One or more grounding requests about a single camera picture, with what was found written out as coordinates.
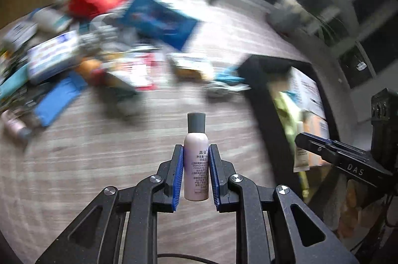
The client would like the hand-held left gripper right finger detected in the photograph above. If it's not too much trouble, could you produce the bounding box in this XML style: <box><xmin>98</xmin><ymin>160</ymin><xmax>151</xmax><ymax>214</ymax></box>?
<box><xmin>209</xmin><ymin>144</ymin><xmax>359</xmax><ymax>264</ymax></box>

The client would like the teal packet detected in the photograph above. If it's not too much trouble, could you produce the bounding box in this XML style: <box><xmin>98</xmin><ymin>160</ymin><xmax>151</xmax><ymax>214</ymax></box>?
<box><xmin>0</xmin><ymin>68</ymin><xmax>29</xmax><ymax>97</ymax></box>

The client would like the white box coloured print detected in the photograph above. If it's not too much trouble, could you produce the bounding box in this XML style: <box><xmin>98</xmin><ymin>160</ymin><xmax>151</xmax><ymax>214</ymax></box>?
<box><xmin>27</xmin><ymin>31</ymin><xmax>80</xmax><ymax>84</ymax></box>

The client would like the orange round item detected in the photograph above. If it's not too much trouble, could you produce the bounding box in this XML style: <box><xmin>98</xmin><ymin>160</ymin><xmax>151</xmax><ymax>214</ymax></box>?
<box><xmin>77</xmin><ymin>60</ymin><xmax>104</xmax><ymax>81</ymax></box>

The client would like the orange packet white label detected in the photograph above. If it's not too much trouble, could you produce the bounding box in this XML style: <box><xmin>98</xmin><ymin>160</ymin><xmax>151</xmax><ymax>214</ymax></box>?
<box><xmin>306</xmin><ymin>115</ymin><xmax>331</xmax><ymax>165</ymax></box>

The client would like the blue flat packet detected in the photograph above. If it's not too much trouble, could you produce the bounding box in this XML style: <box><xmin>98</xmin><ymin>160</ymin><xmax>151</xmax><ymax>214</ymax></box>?
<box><xmin>34</xmin><ymin>77</ymin><xmax>82</xmax><ymax>128</ymax></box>

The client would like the blue clip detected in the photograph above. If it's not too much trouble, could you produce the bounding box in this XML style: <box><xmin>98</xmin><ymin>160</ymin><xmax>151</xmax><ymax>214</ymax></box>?
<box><xmin>215</xmin><ymin>66</ymin><xmax>247</xmax><ymax>84</ymax></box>

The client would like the small pink bottle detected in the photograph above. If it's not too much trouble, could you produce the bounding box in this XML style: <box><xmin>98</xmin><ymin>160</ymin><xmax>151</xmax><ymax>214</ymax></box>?
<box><xmin>0</xmin><ymin>110</ymin><xmax>32</xmax><ymax>144</ymax></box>

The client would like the black storage box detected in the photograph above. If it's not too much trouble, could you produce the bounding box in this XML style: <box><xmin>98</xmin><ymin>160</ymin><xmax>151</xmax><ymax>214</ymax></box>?
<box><xmin>238</xmin><ymin>54</ymin><xmax>343</xmax><ymax>199</ymax></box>

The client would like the pink bottle grey cap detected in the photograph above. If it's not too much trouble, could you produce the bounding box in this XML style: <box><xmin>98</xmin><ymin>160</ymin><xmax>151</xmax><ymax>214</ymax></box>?
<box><xmin>183</xmin><ymin>112</ymin><xmax>210</xmax><ymax>201</ymax></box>

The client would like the blue bag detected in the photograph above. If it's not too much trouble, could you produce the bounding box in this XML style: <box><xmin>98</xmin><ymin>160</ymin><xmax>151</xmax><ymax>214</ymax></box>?
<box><xmin>120</xmin><ymin>0</ymin><xmax>199</xmax><ymax>52</ymax></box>

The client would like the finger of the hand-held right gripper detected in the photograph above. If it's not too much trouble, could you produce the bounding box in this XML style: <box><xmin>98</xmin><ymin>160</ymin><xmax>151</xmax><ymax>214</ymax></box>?
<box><xmin>295</xmin><ymin>133</ymin><xmax>371</xmax><ymax>165</ymax></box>
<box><xmin>303</xmin><ymin>132</ymin><xmax>371</xmax><ymax>156</ymax></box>

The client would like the yellow white box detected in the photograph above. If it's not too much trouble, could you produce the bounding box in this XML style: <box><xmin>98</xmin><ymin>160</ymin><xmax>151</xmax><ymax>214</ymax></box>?
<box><xmin>169</xmin><ymin>54</ymin><xmax>216</xmax><ymax>81</ymax></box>

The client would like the red white packet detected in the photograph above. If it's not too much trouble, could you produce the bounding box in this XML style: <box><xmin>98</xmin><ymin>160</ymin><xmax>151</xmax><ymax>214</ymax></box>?
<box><xmin>106</xmin><ymin>54</ymin><xmax>156</xmax><ymax>92</ymax></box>

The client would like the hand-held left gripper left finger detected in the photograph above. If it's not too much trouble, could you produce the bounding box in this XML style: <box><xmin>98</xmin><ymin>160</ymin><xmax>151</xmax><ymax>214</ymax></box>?
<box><xmin>36</xmin><ymin>144</ymin><xmax>184</xmax><ymax>264</ymax></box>

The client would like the potted plant grey pot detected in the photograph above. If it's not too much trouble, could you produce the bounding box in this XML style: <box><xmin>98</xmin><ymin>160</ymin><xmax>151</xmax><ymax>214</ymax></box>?
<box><xmin>249</xmin><ymin>0</ymin><xmax>343</xmax><ymax>43</ymax></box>

